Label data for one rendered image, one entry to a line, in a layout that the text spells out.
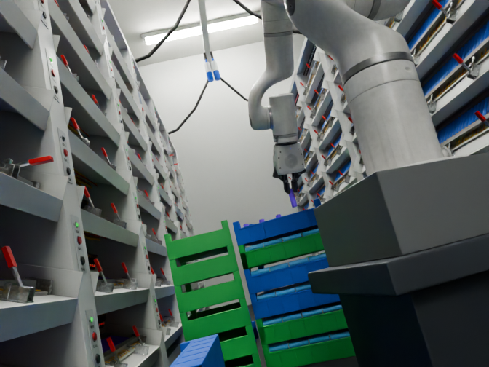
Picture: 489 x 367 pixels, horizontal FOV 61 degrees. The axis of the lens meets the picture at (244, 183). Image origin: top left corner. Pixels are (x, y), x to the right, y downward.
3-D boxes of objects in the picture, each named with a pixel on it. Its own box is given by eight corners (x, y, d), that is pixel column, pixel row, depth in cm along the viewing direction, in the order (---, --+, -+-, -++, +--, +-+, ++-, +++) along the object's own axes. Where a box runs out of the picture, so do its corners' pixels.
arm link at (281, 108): (272, 136, 135) (300, 132, 136) (268, 95, 133) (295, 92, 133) (268, 134, 144) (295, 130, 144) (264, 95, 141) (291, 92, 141)
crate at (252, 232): (331, 225, 149) (325, 203, 151) (326, 222, 130) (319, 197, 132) (253, 245, 156) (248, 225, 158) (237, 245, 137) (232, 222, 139)
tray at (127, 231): (137, 247, 152) (143, 210, 155) (75, 227, 93) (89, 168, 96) (81, 239, 152) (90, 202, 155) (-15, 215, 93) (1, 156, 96)
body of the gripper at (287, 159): (276, 143, 135) (279, 176, 138) (304, 138, 138) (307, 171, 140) (268, 141, 142) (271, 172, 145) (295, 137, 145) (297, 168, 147)
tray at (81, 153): (127, 195, 156) (134, 160, 159) (62, 145, 97) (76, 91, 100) (73, 188, 156) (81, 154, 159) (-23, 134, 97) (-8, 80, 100)
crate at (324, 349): (364, 339, 141) (357, 315, 142) (364, 354, 122) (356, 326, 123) (280, 355, 148) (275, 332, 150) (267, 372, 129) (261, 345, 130)
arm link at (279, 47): (242, 37, 123) (252, 135, 135) (295, 30, 124) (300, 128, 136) (239, 35, 131) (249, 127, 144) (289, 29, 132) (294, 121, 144)
